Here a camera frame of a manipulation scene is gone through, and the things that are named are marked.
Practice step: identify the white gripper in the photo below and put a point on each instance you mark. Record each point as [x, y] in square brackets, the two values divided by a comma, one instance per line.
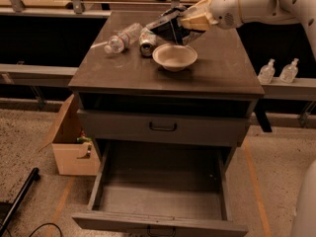
[224, 8]

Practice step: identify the blue chip bag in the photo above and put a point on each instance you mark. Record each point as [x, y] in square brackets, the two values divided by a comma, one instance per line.
[168, 27]

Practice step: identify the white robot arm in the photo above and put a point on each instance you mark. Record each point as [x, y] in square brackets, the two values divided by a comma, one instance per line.
[282, 12]

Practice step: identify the white paper bowl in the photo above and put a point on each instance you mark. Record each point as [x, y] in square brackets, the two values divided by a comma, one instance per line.
[174, 58]

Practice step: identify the crushed soda can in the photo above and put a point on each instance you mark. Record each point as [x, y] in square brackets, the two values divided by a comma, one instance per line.
[147, 42]

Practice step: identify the clear plastic water bottle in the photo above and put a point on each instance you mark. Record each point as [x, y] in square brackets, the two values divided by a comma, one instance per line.
[123, 39]

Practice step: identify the left sanitizer bottle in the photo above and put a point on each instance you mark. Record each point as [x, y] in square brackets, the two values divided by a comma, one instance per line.
[267, 72]

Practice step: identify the sanitizer bottle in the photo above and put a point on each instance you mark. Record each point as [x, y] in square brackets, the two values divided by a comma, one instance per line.
[267, 72]
[289, 72]

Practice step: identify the right sanitizer bottle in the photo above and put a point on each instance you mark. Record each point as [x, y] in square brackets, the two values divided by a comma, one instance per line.
[289, 72]

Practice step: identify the grey drawer cabinet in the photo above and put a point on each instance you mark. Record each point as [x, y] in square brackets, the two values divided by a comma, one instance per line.
[220, 84]

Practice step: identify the closed middle drawer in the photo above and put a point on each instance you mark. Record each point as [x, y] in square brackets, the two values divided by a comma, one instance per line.
[163, 128]

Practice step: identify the green item in box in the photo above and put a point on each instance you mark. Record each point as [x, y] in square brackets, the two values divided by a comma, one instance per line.
[83, 139]

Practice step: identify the open bottom drawer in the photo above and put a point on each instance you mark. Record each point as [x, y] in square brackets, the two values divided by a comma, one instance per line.
[160, 190]

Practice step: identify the cardboard box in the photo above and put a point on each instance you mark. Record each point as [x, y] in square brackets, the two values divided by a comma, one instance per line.
[71, 158]

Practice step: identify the black pole on floor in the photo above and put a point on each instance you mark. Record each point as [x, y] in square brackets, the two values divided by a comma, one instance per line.
[8, 209]

